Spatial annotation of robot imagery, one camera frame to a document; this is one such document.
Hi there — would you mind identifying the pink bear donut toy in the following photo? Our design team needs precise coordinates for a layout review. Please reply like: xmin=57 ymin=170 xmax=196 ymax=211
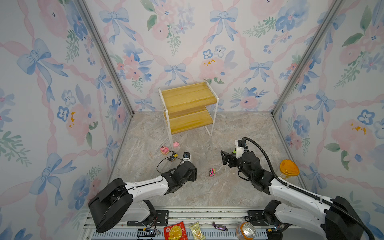
xmin=160 ymin=146 xmax=170 ymax=155

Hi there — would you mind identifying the left thin black cable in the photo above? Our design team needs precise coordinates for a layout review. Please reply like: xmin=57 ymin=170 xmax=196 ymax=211
xmin=155 ymin=151 xmax=185 ymax=175

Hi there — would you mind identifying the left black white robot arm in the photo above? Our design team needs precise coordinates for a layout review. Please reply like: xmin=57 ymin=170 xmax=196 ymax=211
xmin=88 ymin=161 xmax=198 ymax=233

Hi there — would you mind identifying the purple wrapped candy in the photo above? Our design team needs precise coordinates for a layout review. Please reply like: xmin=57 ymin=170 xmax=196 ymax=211
xmin=212 ymin=222 xmax=228 ymax=232

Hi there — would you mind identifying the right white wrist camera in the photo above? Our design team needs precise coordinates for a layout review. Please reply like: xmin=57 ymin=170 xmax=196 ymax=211
xmin=236 ymin=140 xmax=249 ymax=159

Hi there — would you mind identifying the pink toy car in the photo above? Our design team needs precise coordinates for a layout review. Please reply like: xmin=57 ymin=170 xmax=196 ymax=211
xmin=209 ymin=169 xmax=216 ymax=177

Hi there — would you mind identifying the black yellow shark toy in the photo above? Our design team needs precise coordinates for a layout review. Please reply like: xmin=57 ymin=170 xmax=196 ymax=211
xmin=167 ymin=151 xmax=178 ymax=162

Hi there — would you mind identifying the red snack packet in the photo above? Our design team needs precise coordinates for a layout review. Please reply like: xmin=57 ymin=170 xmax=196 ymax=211
xmin=164 ymin=222 xmax=188 ymax=240

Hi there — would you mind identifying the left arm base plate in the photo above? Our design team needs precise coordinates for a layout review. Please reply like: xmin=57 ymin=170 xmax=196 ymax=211
xmin=127 ymin=210 xmax=169 ymax=228

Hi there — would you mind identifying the green snack packet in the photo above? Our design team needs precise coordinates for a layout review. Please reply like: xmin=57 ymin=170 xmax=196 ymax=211
xmin=189 ymin=222 xmax=206 ymax=240

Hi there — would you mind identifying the right black corrugated cable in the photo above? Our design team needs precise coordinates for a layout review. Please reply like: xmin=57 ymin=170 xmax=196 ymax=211
xmin=241 ymin=137 xmax=376 ymax=240

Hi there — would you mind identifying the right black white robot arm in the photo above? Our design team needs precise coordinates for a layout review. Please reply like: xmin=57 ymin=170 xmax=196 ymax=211
xmin=221 ymin=151 xmax=364 ymax=240

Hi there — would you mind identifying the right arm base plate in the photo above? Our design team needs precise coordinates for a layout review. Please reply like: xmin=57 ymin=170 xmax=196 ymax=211
xmin=244 ymin=210 xmax=268 ymax=226

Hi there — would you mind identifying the silver drink can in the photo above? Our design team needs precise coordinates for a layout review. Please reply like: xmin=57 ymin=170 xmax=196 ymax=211
xmin=236 ymin=222 xmax=256 ymax=240

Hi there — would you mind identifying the orange lid plastic cup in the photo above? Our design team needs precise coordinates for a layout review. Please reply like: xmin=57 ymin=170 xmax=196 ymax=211
xmin=277 ymin=159 xmax=300 ymax=181

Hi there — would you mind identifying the white frame wooden two-tier shelf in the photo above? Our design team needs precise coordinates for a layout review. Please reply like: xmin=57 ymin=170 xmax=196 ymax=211
xmin=158 ymin=80 xmax=220 ymax=147

